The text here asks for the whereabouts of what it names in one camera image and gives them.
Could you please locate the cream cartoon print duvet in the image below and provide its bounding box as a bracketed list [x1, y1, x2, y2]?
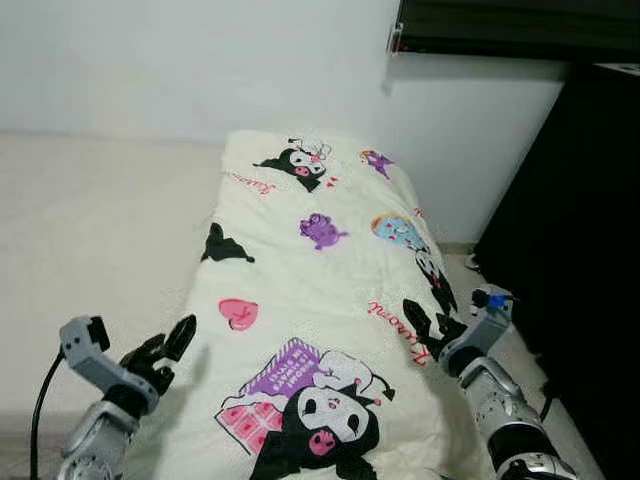
[125, 128, 546, 480]

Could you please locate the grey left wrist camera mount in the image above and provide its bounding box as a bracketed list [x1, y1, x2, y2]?
[58, 315, 161, 411]

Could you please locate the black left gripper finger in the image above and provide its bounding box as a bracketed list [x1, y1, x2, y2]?
[160, 313, 199, 364]
[120, 334, 167, 367]

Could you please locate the mattress with cream sheet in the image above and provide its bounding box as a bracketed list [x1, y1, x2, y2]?
[0, 130, 233, 421]

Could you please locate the black cabinet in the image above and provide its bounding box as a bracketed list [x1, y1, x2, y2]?
[472, 62, 640, 480]

